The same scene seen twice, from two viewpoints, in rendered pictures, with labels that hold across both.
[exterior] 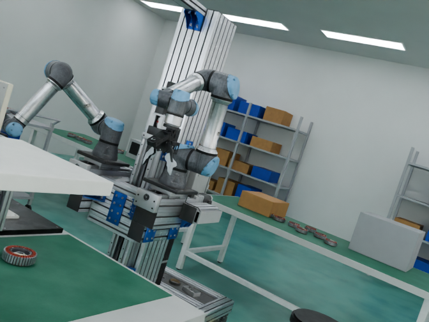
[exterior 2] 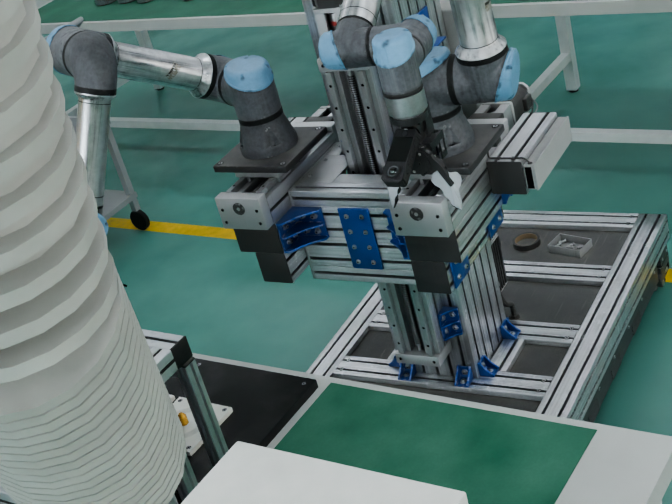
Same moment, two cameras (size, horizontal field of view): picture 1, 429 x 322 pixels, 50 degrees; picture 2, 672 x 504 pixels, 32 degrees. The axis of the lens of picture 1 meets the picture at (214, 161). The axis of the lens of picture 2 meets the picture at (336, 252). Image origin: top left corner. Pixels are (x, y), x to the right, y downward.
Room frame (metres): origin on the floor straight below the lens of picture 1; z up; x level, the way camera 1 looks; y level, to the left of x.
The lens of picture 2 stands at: (-0.03, 0.12, 2.18)
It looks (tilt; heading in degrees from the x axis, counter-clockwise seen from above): 28 degrees down; 9
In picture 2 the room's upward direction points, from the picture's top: 16 degrees counter-clockwise
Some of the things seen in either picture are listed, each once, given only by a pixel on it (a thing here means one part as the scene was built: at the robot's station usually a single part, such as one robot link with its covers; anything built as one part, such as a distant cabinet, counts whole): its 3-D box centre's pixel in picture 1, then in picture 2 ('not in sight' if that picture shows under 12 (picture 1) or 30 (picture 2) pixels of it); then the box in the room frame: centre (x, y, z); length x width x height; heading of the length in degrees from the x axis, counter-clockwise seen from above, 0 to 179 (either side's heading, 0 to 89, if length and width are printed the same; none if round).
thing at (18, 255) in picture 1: (19, 255); not in sight; (1.58, 0.55, 0.77); 0.11 x 0.11 x 0.04
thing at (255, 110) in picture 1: (254, 111); not in sight; (8.50, -0.41, 1.89); 0.42 x 0.42 x 0.21; 57
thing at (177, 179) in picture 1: (174, 176); (439, 126); (2.49, 0.18, 1.09); 0.15 x 0.15 x 0.10
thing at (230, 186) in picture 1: (230, 188); not in sight; (8.51, -0.42, 0.42); 0.40 x 0.36 x 0.28; 149
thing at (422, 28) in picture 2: (184, 105); (403, 42); (2.08, 0.20, 1.45); 0.11 x 0.11 x 0.08; 71
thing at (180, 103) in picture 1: (179, 103); (397, 61); (1.98, 0.22, 1.45); 0.09 x 0.08 x 0.11; 161
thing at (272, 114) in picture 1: (278, 117); not in sight; (8.26, -0.83, 1.90); 0.40 x 0.36 x 0.24; 150
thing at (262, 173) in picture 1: (265, 174); not in sight; (8.19, -0.93, 0.87); 0.42 x 0.36 x 0.19; 151
